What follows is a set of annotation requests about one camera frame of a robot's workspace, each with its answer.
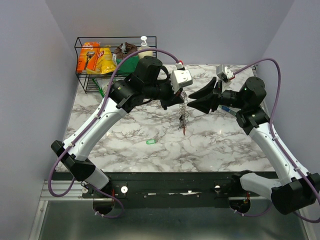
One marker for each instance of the black wire shelf rack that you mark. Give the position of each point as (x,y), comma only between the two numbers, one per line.
(86,80)

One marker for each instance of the yellow chips bag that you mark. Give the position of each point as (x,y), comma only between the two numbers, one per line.
(104,64)

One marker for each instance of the aluminium rail frame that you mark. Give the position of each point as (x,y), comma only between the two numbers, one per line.
(62,190)

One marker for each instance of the blue green small box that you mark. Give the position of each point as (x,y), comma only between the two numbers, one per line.
(228,110)

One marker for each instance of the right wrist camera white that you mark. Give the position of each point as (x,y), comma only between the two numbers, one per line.
(225,75)

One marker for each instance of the red key tag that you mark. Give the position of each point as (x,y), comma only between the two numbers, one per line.
(184,131)

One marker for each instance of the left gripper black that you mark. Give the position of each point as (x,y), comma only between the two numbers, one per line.
(173,99)

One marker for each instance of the orange razor package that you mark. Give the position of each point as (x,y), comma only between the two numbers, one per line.
(88,57)

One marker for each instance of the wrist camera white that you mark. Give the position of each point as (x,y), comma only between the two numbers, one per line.
(225,75)
(180,79)

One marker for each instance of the green and brown bag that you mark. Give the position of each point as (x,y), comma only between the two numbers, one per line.
(121,53)

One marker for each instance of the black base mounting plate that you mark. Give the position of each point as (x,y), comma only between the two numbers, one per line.
(196,201)

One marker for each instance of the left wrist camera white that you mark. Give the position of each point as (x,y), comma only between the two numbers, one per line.
(180,79)

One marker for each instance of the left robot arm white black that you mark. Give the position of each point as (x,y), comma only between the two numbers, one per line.
(149,81)

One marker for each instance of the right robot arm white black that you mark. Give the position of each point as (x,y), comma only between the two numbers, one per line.
(256,124)

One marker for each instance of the green white snack bag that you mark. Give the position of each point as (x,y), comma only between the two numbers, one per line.
(102,85)

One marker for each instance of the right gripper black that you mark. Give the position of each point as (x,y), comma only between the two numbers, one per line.
(205,104)

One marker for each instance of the green key tag with key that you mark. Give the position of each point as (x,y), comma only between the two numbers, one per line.
(151,141)

